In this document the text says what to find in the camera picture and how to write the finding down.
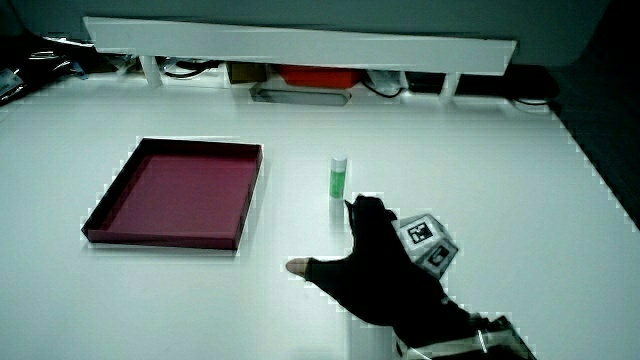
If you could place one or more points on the person's right hand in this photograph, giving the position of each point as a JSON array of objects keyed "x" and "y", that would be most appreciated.
[{"x": 372, "y": 280}]

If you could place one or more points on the green and white glue stick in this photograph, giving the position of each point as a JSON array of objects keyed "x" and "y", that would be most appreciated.
[{"x": 338, "y": 177}]

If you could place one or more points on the grey flat tray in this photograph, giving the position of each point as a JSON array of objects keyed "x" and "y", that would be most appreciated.
[{"x": 300, "y": 96}]

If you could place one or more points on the white plastic bag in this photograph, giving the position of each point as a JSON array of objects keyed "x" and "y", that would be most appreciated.
[{"x": 384, "y": 80}]

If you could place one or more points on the dark red shallow tray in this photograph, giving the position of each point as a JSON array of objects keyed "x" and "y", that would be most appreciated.
[{"x": 185, "y": 197}]

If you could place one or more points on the red box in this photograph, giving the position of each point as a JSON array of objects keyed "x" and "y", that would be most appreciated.
[{"x": 320, "y": 76}]

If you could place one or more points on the brown cardboard box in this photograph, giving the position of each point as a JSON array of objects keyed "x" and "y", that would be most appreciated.
[{"x": 246, "y": 72}]

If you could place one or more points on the white raised shelf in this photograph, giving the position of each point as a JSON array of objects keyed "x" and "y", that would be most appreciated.
[{"x": 300, "y": 47}]

